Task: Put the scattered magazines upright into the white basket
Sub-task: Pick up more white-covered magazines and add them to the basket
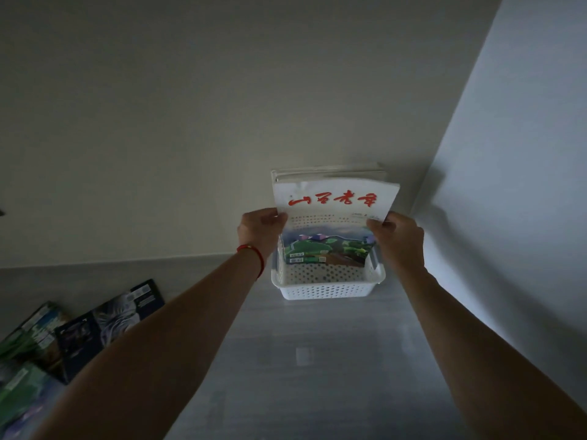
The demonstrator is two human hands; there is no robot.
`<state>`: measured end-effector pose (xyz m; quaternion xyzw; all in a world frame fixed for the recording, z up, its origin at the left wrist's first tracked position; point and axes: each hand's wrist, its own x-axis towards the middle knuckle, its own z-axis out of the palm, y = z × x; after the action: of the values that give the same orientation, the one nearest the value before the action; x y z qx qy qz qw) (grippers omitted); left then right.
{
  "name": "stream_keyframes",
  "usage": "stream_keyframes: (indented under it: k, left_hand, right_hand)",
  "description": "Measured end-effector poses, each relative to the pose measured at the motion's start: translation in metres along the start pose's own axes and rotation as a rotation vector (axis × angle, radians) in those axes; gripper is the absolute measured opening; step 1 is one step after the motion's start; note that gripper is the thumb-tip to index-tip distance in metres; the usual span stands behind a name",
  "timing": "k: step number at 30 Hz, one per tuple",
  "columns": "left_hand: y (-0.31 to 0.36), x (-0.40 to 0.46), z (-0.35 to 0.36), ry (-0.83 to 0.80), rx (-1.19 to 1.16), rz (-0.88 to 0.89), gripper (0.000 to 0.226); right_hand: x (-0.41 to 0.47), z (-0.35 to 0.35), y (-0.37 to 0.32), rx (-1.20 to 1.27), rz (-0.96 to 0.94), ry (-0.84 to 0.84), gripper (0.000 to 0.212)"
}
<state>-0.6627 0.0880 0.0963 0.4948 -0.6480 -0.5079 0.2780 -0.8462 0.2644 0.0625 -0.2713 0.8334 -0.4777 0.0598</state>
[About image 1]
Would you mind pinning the person's left hand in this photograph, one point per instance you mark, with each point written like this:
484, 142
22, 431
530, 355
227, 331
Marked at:
261, 231

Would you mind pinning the person's right hand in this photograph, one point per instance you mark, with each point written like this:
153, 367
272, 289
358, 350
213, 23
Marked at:
403, 245

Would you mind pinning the white magazine green landscape picture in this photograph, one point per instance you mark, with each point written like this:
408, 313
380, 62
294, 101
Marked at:
330, 215
46, 417

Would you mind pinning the white perforated plastic basket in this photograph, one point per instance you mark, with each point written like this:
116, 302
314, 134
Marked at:
328, 288

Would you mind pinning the stack of white-edged magazines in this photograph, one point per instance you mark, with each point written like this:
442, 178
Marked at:
330, 173

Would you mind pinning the dark blue basketball magazine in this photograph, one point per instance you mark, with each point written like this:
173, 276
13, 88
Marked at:
114, 316

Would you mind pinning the person's left forearm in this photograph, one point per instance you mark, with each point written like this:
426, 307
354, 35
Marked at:
160, 352

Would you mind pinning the person's right forearm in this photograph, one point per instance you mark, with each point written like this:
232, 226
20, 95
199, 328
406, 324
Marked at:
481, 362

